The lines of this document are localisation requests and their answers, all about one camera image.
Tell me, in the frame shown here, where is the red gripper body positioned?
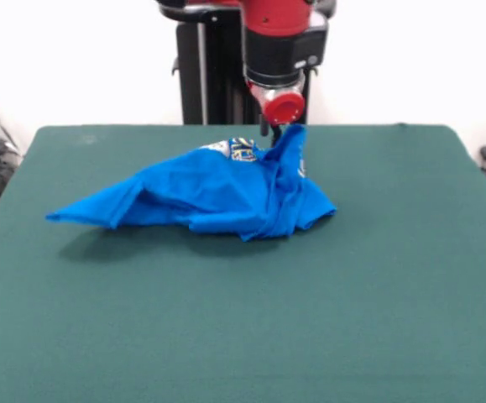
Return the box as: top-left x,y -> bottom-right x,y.
247,81 -> 306,127

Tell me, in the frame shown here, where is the blue printed t-shirt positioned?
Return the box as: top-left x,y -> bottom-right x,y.
44,123 -> 338,243

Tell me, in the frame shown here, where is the dark green tablecloth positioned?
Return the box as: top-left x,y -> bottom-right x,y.
0,123 -> 486,403

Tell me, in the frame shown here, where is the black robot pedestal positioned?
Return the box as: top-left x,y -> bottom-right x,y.
158,0 -> 337,126

